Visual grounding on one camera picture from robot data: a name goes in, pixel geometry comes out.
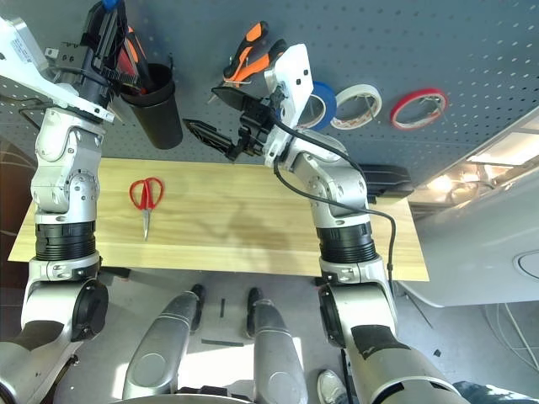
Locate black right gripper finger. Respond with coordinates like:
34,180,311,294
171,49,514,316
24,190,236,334
211,86,253,114
183,119,237,161

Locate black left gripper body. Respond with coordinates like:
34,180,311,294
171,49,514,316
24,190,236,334
45,40,141,109

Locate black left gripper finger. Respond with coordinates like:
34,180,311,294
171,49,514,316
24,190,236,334
81,4,112,72
109,0,130,79

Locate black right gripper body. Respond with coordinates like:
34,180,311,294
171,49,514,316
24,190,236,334
226,94,280,164

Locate orange black needle-nose pliers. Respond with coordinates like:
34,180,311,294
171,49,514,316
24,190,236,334
209,20,290,103

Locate blue tape roll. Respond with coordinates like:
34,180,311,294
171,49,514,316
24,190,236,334
301,80,338,130

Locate red handled scissors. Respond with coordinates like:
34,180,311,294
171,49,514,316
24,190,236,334
129,176,165,242

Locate grey pegboard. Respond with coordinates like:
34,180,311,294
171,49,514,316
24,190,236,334
0,0,539,178

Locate black cup holder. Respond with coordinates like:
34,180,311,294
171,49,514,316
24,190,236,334
120,62,184,151

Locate white tape roll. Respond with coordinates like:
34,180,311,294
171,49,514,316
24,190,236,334
330,83,383,130

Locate black tool case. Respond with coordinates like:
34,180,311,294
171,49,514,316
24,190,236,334
360,163,414,199

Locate red tape roll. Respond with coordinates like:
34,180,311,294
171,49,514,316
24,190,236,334
389,87,449,130

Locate silver robot left leg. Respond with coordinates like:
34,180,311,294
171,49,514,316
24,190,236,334
121,284,207,401

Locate silver robot leg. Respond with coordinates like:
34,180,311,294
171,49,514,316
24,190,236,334
121,284,207,401
246,287,308,404

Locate silver robot right leg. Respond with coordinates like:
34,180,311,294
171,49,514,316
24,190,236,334
246,287,308,404

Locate white cabinet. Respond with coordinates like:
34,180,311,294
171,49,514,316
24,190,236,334
398,117,539,308

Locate grey robot torso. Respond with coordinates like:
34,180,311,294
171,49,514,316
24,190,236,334
121,391,262,404

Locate white sneaker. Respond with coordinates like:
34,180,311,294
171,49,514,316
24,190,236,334
316,369,349,404

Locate blue jeans leg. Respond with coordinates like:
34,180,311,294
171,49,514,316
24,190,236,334
452,380,539,404

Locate orange black handled screwdriver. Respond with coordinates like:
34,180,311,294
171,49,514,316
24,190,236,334
125,25,151,92

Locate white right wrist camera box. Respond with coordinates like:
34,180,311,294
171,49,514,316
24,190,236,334
264,43,315,167

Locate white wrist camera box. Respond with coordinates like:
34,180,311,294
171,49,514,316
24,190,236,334
0,15,115,124
264,43,315,167

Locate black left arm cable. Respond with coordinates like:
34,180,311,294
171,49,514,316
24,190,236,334
19,98,56,127

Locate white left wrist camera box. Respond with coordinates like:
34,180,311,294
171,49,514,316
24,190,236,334
0,15,115,124

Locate white floor cables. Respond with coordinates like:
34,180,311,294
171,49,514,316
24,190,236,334
483,302,539,359

